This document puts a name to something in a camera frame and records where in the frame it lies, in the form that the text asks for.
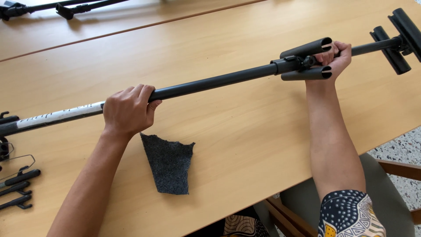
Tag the patterned sleeve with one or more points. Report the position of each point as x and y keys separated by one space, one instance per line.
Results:
x=348 y=215

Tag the person's right fingers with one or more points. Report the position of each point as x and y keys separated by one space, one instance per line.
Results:
x=330 y=54

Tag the black clamp part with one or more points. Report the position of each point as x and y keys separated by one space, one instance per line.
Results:
x=5 y=136

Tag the black stand with clamp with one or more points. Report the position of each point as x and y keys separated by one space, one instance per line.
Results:
x=19 y=9
x=75 y=9

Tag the person's right hand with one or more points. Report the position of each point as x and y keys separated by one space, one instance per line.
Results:
x=335 y=59

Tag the person's left hand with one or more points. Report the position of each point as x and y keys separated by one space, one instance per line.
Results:
x=126 y=110

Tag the patterned garment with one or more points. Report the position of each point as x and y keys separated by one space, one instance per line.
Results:
x=241 y=225

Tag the dark grey felt cloth piece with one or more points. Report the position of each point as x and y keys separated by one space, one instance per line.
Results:
x=169 y=164

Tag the black telescopic stand pole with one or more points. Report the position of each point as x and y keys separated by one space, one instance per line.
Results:
x=230 y=77

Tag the black hooked tool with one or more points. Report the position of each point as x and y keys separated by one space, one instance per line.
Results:
x=14 y=190
x=20 y=177
x=16 y=201

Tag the wooden chair with grey seat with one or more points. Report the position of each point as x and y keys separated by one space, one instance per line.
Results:
x=378 y=197

